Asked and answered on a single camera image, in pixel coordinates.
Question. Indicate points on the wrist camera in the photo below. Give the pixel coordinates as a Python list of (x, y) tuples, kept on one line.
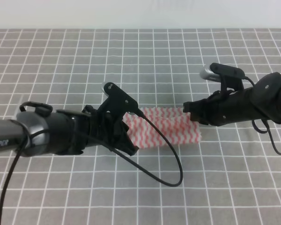
[(229, 77), (118, 102)]

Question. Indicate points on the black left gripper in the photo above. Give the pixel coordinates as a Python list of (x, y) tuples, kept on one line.
[(108, 126)]

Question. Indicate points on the grey checked tablecloth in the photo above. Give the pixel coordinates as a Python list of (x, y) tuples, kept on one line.
[(232, 177)]

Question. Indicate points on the pink white wavy towel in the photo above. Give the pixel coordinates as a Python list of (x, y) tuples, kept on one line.
[(173, 123)]

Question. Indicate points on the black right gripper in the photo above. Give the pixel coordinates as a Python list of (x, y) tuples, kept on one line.
[(206, 111)]

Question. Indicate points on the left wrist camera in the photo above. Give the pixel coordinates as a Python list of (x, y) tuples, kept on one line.
[(118, 102)]

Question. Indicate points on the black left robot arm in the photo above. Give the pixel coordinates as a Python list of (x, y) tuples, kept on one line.
[(39, 130)]

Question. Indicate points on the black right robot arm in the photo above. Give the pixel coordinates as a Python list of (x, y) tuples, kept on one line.
[(234, 103)]

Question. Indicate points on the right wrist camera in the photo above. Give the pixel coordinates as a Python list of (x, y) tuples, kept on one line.
[(229, 77)]

